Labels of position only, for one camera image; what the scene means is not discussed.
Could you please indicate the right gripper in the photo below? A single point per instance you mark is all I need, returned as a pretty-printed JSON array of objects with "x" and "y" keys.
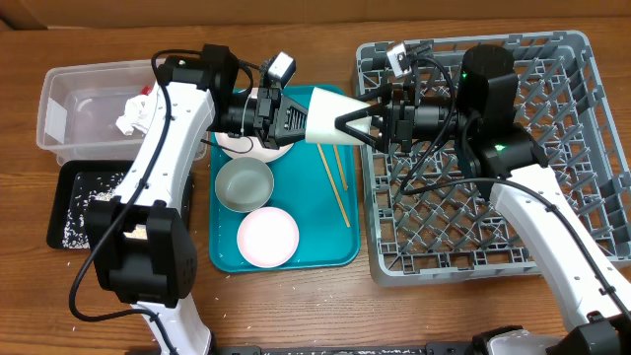
[{"x": 398, "y": 99}]

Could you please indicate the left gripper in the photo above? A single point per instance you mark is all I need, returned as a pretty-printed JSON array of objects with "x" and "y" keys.
[{"x": 273, "y": 116}]

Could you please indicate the small white cup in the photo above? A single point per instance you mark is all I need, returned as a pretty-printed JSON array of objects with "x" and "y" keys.
[{"x": 325, "y": 107}]

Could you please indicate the wooden chopstick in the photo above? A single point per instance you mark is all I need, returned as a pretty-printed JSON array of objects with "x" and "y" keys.
[
  {"x": 340, "y": 167},
  {"x": 333, "y": 186}
]

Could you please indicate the large white plate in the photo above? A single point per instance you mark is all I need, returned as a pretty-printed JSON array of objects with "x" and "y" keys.
[{"x": 238, "y": 140}]

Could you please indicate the grey bowl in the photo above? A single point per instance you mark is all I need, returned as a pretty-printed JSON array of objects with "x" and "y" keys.
[{"x": 244, "y": 184}]

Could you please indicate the small pink plate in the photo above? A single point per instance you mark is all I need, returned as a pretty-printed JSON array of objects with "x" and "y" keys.
[{"x": 268, "y": 237}]

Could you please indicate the red wrapper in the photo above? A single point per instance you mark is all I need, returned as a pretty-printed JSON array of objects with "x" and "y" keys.
[{"x": 146, "y": 90}]

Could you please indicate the white napkin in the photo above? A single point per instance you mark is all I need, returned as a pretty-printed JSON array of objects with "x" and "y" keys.
[{"x": 138, "y": 115}]

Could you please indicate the white rice pile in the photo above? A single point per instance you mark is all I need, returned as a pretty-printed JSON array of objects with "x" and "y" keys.
[{"x": 87, "y": 186}]

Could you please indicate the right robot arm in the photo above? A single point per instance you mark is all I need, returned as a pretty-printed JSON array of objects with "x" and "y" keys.
[{"x": 512, "y": 172}]

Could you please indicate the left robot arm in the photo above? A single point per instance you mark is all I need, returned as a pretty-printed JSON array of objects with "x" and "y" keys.
[{"x": 143, "y": 260}]

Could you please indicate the grey dishwasher rack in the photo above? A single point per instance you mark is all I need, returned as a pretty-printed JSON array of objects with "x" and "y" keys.
[{"x": 426, "y": 226}]

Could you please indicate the clear plastic waste bin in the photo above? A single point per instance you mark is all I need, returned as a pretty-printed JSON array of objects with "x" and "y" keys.
[{"x": 79, "y": 106}]

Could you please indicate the black food waste tray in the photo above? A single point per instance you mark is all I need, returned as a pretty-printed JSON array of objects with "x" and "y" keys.
[{"x": 63, "y": 190}]

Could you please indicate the teal serving tray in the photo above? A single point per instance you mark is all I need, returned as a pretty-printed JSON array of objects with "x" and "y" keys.
[{"x": 301, "y": 188}]

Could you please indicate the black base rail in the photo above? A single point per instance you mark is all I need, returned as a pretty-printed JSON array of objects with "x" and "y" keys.
[{"x": 345, "y": 350}]

